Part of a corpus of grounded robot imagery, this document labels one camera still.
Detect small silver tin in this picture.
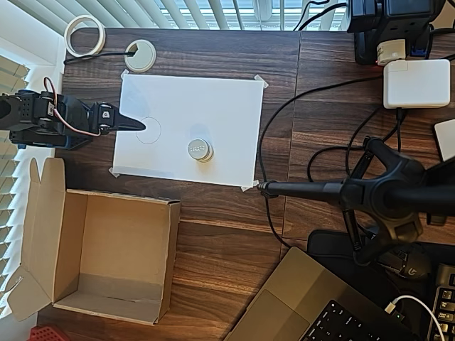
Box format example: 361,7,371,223
187,134,215,163

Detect open cardboard box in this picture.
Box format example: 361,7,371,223
6,157,182,326

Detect white round desk grommet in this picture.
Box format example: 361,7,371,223
124,39,157,74

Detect white paper sheet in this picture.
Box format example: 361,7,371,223
112,72,264,188

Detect masking tape roll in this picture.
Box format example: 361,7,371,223
64,15,106,58

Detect cream vertical blinds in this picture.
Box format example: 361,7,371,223
0,53,61,341

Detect white vertical window blinds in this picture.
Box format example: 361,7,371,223
0,0,353,32

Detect grey laptop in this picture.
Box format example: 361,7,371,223
223,246,420,341

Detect black mouse pad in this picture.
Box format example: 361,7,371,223
307,229,455,341

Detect black power strip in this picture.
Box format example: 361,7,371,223
346,0,447,65

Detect black tripod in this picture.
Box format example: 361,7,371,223
255,136,455,267

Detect small white plug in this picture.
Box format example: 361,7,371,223
375,38,407,67

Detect white power adapter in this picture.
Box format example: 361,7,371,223
382,58,451,109

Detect blue plug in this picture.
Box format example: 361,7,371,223
407,35,429,58

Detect white flat device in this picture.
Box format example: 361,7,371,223
432,119,455,163

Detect black computer mouse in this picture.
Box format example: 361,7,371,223
397,244,437,280

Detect black keyboard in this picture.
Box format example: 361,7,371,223
428,262,455,341

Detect thin black cable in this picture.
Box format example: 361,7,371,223
63,49,138,65

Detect long black cable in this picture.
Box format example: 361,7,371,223
256,76,387,249

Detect black adapter cable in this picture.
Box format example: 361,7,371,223
307,106,405,185

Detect white charging cable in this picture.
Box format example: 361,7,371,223
387,294,447,341

